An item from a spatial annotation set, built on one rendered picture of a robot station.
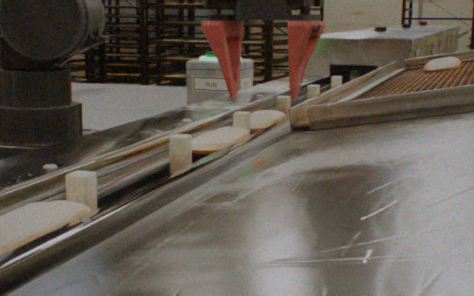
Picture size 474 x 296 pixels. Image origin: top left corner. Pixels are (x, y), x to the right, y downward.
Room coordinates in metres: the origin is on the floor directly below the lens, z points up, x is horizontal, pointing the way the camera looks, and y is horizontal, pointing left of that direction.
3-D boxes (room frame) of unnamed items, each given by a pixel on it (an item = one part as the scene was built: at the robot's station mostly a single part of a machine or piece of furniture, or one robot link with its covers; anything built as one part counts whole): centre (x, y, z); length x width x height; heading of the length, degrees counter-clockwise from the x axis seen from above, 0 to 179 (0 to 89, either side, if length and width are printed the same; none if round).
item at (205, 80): (1.01, 0.01, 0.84); 0.08 x 0.08 x 0.11; 71
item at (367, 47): (1.75, -0.38, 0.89); 1.25 x 0.18 x 0.09; 161
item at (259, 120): (0.74, -0.03, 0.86); 0.10 x 0.04 x 0.01; 162
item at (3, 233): (0.36, 0.10, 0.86); 0.10 x 0.04 x 0.01; 161
